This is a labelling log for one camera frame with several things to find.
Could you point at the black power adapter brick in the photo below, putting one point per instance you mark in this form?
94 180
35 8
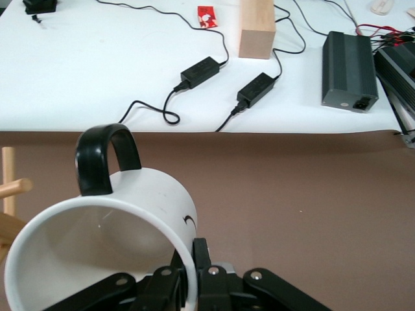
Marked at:
257 90
201 72

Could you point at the pale wooden piece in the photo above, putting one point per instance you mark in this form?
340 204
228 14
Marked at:
411 13
382 6

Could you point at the brown table cover sheet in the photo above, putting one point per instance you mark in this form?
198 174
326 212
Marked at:
291 201

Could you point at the metal pole bracket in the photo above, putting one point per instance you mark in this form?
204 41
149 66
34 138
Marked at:
408 138

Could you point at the black ribbed power supply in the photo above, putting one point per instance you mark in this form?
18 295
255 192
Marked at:
397 69

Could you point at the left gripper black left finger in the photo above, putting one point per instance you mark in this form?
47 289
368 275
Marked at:
155 291

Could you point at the wooden mug rack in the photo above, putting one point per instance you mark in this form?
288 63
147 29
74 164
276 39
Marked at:
8 191

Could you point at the red printed card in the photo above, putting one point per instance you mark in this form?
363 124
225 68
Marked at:
207 16

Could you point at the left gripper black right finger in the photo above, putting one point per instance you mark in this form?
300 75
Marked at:
259 291

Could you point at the light wooden block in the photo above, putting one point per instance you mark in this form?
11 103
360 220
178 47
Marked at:
257 32

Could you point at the grey ribbed power supply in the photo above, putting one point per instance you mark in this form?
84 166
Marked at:
348 68

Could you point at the small black device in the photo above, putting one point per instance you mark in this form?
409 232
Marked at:
40 6

